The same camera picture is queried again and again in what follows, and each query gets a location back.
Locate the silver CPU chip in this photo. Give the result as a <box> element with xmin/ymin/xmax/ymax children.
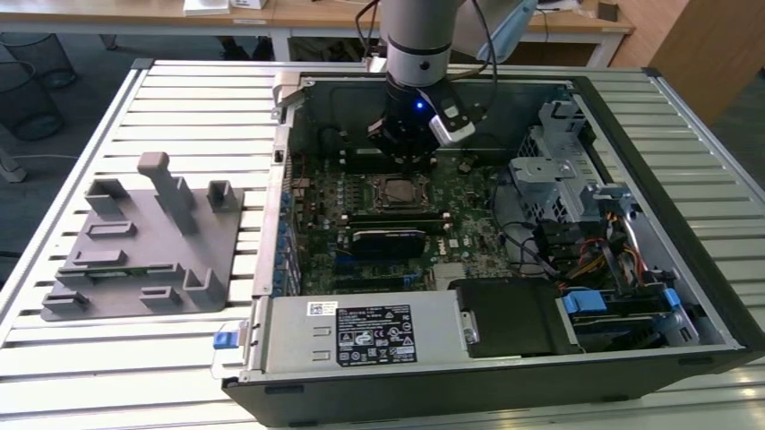
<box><xmin>385</xmin><ymin>177</ymin><xmax>423</xmax><ymax>202</ymax></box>

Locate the metal socket cover frame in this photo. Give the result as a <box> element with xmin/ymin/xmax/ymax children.
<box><xmin>371</xmin><ymin>173</ymin><xmax>433</xmax><ymax>212</ymax></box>

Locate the black graphics card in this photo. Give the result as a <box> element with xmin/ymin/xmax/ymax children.
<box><xmin>349</xmin><ymin>228</ymin><xmax>429</xmax><ymax>262</ymax></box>

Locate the metal drive cage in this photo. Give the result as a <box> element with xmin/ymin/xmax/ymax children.
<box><xmin>506</xmin><ymin>100</ymin><xmax>605</xmax><ymax>225</ymax></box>

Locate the green motherboard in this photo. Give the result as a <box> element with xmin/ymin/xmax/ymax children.
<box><xmin>285</xmin><ymin>151</ymin><xmax>528</xmax><ymax>299</ymax></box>

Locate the silver chipset heatsink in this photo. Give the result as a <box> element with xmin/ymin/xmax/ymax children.
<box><xmin>431</xmin><ymin>263</ymin><xmax>470</xmax><ymax>291</ymax></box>

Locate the long black expansion slot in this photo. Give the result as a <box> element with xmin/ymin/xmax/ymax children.
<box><xmin>331</xmin><ymin>278</ymin><xmax>405</xmax><ymax>291</ymax></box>

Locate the large white box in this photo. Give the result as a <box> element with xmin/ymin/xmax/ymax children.
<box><xmin>182</xmin><ymin>0</ymin><xmax>233</xmax><ymax>17</ymax></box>

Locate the black plastic shroud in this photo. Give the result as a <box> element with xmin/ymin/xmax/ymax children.
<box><xmin>447</xmin><ymin>277</ymin><xmax>586</xmax><ymax>361</ymax></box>

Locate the black power supply label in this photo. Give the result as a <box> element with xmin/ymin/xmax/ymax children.
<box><xmin>335</xmin><ymin>306</ymin><xmax>418</xmax><ymax>370</ymax></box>

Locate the silver support bar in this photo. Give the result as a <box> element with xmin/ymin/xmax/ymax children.
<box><xmin>582</xmin><ymin>183</ymin><xmax>680</xmax><ymax>297</ymax></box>

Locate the blue disk carrier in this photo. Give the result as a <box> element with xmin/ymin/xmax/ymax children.
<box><xmin>561</xmin><ymin>289</ymin><xmax>610</xmax><ymax>318</ymax></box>

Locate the grey parts rack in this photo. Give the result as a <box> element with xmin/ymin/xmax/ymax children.
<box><xmin>40</xmin><ymin>150</ymin><xmax>246</xmax><ymax>323</ymax></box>

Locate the silver power supply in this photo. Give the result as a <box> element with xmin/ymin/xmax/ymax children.
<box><xmin>238</xmin><ymin>293</ymin><xmax>480</xmax><ymax>375</ymax></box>

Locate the wooden cabinet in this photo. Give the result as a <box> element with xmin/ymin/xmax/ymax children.
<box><xmin>610</xmin><ymin>0</ymin><xmax>765</xmax><ymax>127</ymax></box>

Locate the green RAM stick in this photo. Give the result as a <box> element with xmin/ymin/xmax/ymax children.
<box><xmin>88</xmin><ymin>265</ymin><xmax>176</xmax><ymax>275</ymax></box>

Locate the wooden desk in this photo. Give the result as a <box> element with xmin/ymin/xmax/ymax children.
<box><xmin>0</xmin><ymin>0</ymin><xmax>636</xmax><ymax>68</ymax></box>

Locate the black PC case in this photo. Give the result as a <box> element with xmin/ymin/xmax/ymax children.
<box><xmin>221</xmin><ymin>66</ymin><xmax>765</xmax><ymax>430</ymax></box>

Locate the black mesh waste bin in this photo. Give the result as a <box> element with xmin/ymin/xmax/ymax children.
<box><xmin>0</xmin><ymin>60</ymin><xmax>66</xmax><ymax>141</ymax></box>
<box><xmin>0</xmin><ymin>33</ymin><xmax>79</xmax><ymax>89</ymax></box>

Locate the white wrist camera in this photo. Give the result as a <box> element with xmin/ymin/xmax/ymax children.
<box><xmin>417</xmin><ymin>84</ymin><xmax>489</xmax><ymax>145</ymax></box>

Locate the black ribbed plastic bracket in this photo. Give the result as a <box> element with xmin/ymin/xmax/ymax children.
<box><xmin>533</xmin><ymin>221</ymin><xmax>590</xmax><ymax>281</ymax></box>

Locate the coloured wire bundle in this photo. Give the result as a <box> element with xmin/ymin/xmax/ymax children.
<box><xmin>554</xmin><ymin>236</ymin><xmax>650</xmax><ymax>292</ymax></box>

